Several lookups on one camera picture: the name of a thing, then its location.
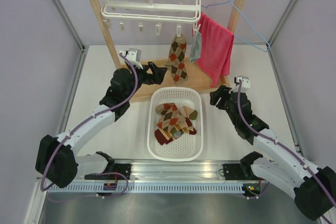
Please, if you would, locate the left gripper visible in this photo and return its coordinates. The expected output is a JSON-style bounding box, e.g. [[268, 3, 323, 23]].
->
[[125, 61, 167, 100]]

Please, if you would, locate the beige striped sock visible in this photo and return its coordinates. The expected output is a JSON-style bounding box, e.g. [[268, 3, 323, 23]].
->
[[183, 121, 197, 135], [154, 105, 199, 146]]

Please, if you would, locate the argyle sock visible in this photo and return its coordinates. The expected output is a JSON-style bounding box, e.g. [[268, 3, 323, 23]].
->
[[165, 34, 188, 86], [155, 103, 187, 135]]

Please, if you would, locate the grey sock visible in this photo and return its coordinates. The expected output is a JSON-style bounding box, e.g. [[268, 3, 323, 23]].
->
[[189, 32, 202, 63], [173, 130, 184, 138]]

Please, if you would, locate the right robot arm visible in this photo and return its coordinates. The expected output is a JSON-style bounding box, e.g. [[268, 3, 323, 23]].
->
[[210, 85, 335, 221]]

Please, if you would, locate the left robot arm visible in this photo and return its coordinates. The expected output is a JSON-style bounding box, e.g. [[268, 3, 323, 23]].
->
[[35, 62, 167, 188]]

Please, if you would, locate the white clip sock hanger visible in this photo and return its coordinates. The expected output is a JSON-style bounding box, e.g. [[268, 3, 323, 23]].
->
[[101, 0, 201, 37]]

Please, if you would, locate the wooden clothes rack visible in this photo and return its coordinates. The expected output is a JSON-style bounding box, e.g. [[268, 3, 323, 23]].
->
[[83, 0, 253, 103]]

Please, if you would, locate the pink towel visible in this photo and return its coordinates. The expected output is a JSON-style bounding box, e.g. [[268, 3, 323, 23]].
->
[[196, 13, 234, 88]]

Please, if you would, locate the white perforated plastic basket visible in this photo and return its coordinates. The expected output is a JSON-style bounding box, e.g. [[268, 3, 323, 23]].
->
[[147, 87, 204, 162]]

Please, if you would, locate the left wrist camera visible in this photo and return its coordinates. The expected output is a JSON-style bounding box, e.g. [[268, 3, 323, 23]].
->
[[119, 48, 143, 69]]

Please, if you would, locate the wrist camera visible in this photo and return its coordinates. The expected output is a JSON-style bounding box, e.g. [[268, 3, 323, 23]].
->
[[119, 48, 143, 69], [232, 76, 251, 93]]

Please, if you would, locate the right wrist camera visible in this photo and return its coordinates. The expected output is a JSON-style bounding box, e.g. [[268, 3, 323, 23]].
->
[[232, 76, 251, 93]]

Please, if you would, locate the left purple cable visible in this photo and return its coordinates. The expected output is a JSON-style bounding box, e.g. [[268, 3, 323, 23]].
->
[[40, 52, 140, 203]]

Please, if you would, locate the purple cable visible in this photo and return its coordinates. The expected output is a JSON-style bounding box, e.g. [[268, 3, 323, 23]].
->
[[40, 52, 140, 203], [236, 78, 334, 223]]

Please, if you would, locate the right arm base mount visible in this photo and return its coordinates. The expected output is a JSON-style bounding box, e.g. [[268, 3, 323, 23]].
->
[[222, 152, 272, 200]]

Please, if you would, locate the blue wire hanger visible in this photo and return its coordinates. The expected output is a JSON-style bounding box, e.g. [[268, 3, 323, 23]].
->
[[204, 0, 271, 52]]

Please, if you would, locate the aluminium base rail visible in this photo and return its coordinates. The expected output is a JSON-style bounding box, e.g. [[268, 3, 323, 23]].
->
[[70, 158, 321, 185]]

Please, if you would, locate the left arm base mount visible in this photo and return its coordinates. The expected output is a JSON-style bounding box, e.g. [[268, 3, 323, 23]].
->
[[84, 151, 131, 183]]

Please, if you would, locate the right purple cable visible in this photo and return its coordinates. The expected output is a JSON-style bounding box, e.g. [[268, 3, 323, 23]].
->
[[236, 78, 334, 223]]

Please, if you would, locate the left aluminium frame post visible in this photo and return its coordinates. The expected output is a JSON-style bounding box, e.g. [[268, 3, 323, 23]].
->
[[36, 0, 87, 51]]

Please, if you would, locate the aluminium frame post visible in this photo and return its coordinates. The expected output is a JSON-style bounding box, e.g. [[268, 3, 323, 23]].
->
[[36, 0, 87, 51], [268, 0, 299, 50]]

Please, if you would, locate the white slotted cable duct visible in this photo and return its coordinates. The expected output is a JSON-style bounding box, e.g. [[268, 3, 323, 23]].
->
[[48, 182, 245, 194]]

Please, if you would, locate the right aluminium frame post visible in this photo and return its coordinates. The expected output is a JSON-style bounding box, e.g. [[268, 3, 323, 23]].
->
[[268, 0, 299, 50]]

